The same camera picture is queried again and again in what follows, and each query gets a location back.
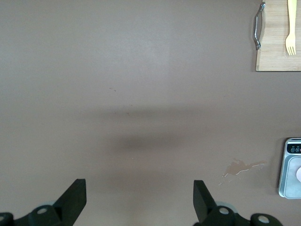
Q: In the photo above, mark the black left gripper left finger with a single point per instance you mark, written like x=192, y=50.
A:
x=70, y=202

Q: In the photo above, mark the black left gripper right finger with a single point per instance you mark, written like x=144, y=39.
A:
x=204, y=207

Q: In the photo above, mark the silver digital kitchen scale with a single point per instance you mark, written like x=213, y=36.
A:
x=285, y=183

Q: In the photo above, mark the brown table cover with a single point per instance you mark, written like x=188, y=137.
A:
x=117, y=70

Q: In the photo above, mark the yellow plastic fork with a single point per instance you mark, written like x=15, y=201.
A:
x=292, y=23

